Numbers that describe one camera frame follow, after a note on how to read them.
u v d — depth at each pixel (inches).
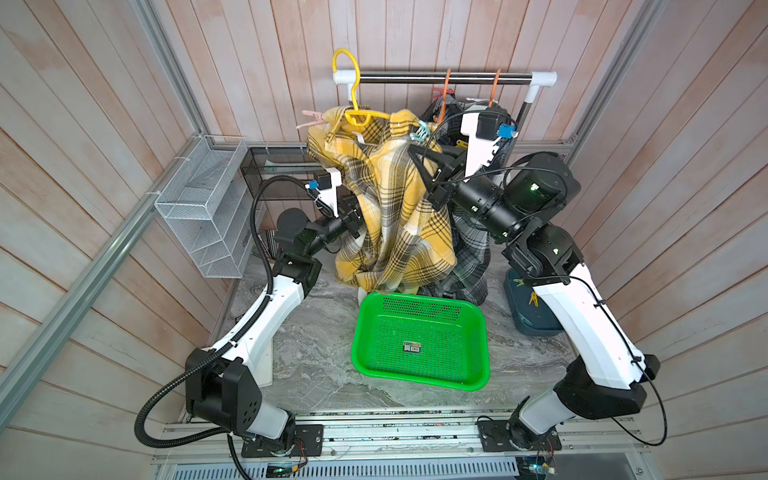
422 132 16.7
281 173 34.7
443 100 25.3
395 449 28.7
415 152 17.6
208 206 27.0
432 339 35.6
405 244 22.8
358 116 18.9
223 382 16.1
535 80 23.8
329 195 22.1
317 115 21.8
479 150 15.0
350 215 22.5
